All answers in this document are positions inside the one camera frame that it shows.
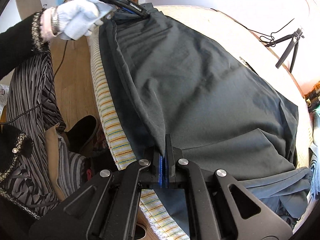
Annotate dark grey pants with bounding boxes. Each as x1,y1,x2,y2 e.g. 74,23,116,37
98,4,311,227

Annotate left forearm black sleeve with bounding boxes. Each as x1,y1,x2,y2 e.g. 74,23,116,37
1,9,52,78

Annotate left hand white glove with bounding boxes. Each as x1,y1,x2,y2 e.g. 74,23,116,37
51,0,116,40

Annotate striped yellow towel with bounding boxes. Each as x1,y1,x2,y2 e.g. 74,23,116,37
88,27,190,239

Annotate striped grey skirt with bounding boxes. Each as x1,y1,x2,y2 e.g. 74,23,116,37
1,52,85,218

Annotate black tripod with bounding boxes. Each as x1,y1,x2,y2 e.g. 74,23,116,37
265,28,304,73

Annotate black cable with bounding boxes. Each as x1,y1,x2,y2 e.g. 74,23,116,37
0,39,69,126

